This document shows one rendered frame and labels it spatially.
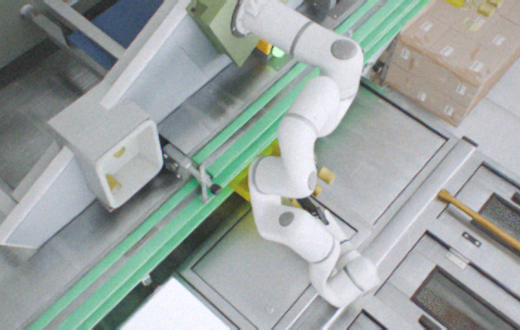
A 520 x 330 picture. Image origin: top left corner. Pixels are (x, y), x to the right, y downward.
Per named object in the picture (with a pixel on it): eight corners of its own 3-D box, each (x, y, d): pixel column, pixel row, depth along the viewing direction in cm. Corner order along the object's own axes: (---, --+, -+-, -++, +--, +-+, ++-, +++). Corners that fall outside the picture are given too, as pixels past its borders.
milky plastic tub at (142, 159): (90, 191, 154) (114, 212, 151) (69, 143, 135) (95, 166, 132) (141, 148, 161) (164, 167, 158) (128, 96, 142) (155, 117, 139)
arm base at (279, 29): (226, 8, 138) (280, 42, 133) (260, -34, 139) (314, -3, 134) (241, 40, 153) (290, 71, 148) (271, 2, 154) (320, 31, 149)
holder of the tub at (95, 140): (94, 199, 158) (114, 217, 156) (69, 141, 135) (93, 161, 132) (142, 158, 165) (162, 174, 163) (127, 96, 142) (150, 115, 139)
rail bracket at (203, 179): (182, 187, 163) (215, 214, 159) (177, 154, 149) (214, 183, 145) (190, 180, 164) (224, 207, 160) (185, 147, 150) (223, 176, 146)
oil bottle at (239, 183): (210, 172, 173) (267, 217, 166) (209, 161, 169) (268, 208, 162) (224, 159, 176) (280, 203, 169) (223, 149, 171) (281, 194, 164)
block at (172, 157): (162, 169, 164) (182, 183, 161) (159, 149, 156) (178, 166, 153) (172, 160, 165) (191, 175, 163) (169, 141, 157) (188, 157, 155)
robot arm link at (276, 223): (352, 202, 139) (304, 194, 150) (302, 151, 126) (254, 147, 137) (323, 266, 134) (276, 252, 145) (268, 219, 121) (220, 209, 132)
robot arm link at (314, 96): (321, 126, 127) (316, 161, 141) (371, 45, 136) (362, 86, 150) (282, 106, 129) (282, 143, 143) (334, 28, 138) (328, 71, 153)
